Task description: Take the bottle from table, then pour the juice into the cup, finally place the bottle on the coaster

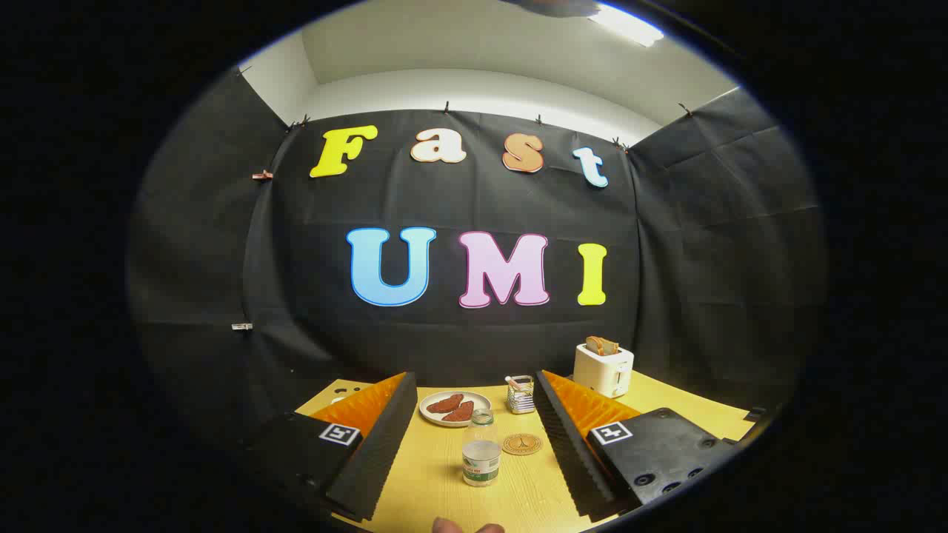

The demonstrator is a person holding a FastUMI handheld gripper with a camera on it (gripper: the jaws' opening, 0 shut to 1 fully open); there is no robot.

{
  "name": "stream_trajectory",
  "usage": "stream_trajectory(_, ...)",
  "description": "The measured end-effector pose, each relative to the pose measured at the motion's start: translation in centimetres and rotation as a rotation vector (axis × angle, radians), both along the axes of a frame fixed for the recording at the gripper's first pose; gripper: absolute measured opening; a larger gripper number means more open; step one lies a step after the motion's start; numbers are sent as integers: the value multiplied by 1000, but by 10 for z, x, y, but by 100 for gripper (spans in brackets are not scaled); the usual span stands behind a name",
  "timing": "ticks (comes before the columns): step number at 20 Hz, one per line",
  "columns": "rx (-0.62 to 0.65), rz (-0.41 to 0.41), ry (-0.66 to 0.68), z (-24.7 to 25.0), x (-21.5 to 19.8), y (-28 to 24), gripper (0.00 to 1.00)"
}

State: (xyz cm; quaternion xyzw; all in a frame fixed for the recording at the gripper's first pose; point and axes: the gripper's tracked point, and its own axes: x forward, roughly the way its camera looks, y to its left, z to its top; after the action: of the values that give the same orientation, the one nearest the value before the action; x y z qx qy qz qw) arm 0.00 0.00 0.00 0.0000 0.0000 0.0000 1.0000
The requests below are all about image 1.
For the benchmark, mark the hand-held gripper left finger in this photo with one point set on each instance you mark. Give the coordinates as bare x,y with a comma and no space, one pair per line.
381,451

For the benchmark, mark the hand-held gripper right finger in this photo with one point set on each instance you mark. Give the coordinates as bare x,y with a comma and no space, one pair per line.
570,451

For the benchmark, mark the round cork coaster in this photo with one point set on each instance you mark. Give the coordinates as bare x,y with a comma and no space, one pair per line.
522,444

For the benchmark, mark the clear plastic juice bottle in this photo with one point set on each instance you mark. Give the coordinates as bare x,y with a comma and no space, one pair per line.
481,459

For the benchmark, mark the wooden table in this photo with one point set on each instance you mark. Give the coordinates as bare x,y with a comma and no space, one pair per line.
437,474

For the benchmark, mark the striped glass holder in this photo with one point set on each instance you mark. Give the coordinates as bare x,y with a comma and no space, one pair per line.
521,400

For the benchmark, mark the brown steak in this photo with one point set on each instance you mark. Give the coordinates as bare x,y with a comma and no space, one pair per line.
459,412
444,404

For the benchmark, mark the white toaster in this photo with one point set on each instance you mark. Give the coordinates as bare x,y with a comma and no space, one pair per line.
601,374

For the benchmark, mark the white round plate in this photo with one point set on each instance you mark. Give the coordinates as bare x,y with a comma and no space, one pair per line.
481,403

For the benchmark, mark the large toasted bread slice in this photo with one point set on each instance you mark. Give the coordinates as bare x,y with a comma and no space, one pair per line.
594,345

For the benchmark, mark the small toasted bread slice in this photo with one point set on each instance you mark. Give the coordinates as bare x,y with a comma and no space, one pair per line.
612,347

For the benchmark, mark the black backdrop cloth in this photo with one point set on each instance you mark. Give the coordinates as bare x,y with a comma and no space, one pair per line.
444,200

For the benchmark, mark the ceiling light panel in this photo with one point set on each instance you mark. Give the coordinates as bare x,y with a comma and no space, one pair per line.
626,24

